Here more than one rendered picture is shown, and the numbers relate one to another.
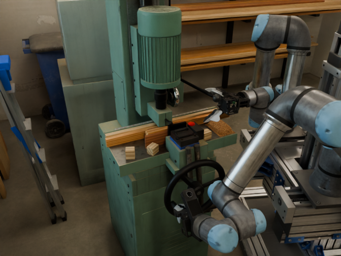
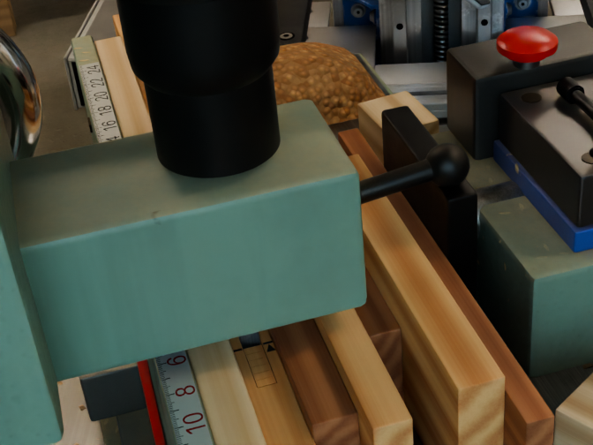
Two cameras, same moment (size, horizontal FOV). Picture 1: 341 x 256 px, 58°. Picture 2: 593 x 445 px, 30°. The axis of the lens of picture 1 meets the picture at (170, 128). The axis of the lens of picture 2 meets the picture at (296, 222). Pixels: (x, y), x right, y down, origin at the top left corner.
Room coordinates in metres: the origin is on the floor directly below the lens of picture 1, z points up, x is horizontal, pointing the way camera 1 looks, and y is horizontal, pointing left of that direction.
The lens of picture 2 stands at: (1.16, 0.42, 1.26)
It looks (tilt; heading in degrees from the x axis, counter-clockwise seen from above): 34 degrees down; 284
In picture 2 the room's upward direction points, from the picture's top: 6 degrees counter-clockwise
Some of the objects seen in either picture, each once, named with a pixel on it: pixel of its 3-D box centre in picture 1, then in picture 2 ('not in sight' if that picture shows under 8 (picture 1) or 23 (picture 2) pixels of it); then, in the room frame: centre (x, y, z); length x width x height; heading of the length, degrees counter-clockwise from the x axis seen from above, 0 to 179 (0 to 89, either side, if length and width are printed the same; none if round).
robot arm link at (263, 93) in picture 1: (260, 96); not in sight; (1.31, -0.42, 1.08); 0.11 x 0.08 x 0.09; 116
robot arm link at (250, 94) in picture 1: (246, 99); not in sight; (1.27, -0.35, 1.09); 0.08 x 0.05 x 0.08; 26
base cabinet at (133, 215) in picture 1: (154, 200); not in sight; (1.39, 0.10, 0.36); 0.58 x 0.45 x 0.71; 26
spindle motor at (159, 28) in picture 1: (160, 48); not in sight; (1.28, 0.04, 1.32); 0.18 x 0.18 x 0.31
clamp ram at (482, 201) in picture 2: (179, 135); (484, 212); (1.18, -0.04, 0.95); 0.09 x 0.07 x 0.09; 116
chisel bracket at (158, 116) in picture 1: (160, 114); (187, 246); (1.30, 0.05, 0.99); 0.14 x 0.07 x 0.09; 26
